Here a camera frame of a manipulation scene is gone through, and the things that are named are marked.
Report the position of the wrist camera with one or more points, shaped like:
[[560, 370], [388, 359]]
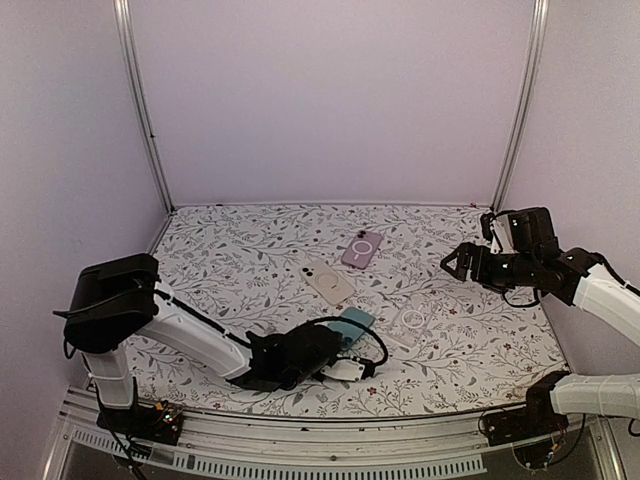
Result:
[[495, 230], [349, 369]]

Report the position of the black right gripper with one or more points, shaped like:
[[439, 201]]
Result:
[[467, 251]]

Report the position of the blue phone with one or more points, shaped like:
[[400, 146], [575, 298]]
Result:
[[349, 326]]

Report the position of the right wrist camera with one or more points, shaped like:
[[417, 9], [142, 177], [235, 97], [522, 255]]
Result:
[[495, 230]]

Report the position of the clear phone case with ring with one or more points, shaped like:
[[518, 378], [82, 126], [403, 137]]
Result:
[[411, 322]]

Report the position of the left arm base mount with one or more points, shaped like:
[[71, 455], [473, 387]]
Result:
[[161, 422]]

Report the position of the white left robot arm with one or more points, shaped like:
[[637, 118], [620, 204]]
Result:
[[126, 297]]

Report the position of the aluminium frame post back right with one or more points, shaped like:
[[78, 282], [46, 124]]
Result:
[[533, 56]]

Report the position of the purple phone with ring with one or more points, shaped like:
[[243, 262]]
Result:
[[361, 249]]

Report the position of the floral patterned table mat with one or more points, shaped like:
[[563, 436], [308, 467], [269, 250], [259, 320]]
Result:
[[240, 266]]

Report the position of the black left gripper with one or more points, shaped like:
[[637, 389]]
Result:
[[339, 336]]

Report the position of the aluminium frame post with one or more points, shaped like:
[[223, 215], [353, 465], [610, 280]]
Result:
[[125, 30], [533, 56]]

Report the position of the aluminium frame post back left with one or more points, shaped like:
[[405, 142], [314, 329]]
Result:
[[125, 30]]

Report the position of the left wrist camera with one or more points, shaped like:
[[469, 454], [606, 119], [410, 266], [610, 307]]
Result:
[[349, 369]]

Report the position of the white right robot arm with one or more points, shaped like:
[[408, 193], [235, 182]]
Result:
[[609, 304]]

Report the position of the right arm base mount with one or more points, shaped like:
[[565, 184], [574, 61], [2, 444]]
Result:
[[525, 422]]

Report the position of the front aluminium rail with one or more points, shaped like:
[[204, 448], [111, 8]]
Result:
[[228, 445]]

